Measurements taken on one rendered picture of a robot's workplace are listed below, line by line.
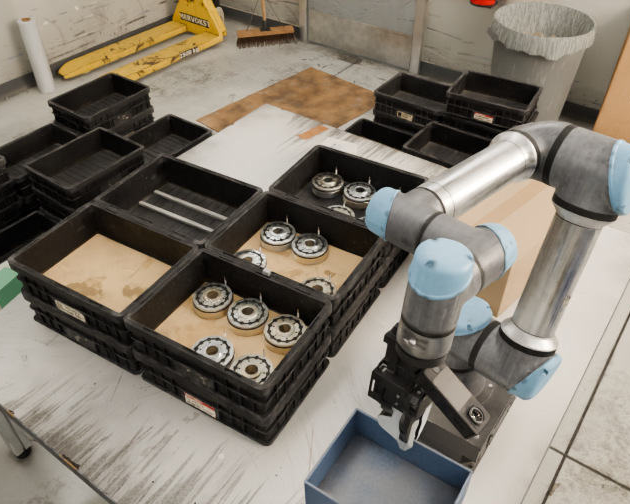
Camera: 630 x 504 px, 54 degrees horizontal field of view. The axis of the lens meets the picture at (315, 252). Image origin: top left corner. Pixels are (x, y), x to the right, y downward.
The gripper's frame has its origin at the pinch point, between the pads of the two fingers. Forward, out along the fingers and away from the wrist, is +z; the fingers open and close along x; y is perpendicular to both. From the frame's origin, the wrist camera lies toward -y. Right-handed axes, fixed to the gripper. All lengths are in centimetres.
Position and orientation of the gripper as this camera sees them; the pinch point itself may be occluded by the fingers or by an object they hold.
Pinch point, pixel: (410, 444)
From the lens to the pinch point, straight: 100.3
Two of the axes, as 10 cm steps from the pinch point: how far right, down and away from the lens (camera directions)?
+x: -6.1, 4.1, -6.8
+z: -0.8, 8.2, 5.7
